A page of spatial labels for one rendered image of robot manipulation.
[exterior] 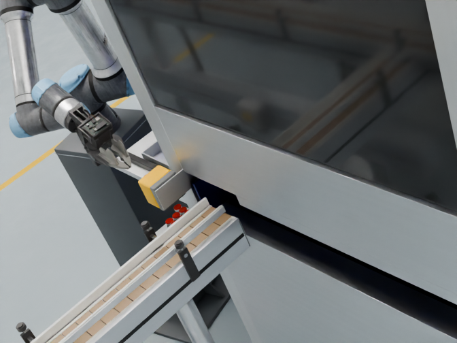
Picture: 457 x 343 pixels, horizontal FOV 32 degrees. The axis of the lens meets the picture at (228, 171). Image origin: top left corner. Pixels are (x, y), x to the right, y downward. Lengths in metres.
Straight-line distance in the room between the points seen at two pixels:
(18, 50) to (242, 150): 0.93
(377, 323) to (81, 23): 1.27
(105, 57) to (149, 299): 0.98
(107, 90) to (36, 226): 1.52
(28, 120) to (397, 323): 1.19
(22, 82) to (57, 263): 1.50
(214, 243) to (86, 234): 1.96
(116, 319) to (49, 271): 1.92
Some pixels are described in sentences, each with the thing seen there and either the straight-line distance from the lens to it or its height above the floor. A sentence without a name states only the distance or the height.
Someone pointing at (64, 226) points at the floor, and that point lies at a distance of 3.89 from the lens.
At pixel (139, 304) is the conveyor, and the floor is 0.93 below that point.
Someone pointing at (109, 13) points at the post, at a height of 1.45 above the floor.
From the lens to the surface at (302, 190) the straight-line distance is 1.56.
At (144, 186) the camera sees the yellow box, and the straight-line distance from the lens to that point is 1.95.
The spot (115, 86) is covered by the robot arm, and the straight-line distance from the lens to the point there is 2.60.
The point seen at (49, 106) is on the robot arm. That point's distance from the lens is 2.17.
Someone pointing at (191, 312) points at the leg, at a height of 0.78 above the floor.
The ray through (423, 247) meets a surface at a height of 1.10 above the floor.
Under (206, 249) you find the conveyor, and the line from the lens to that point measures 1.84.
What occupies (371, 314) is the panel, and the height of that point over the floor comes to 0.82.
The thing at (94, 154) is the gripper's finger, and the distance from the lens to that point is 2.09.
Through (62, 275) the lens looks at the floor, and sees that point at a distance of 3.61.
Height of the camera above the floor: 2.06
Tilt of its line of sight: 34 degrees down
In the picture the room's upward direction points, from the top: 23 degrees counter-clockwise
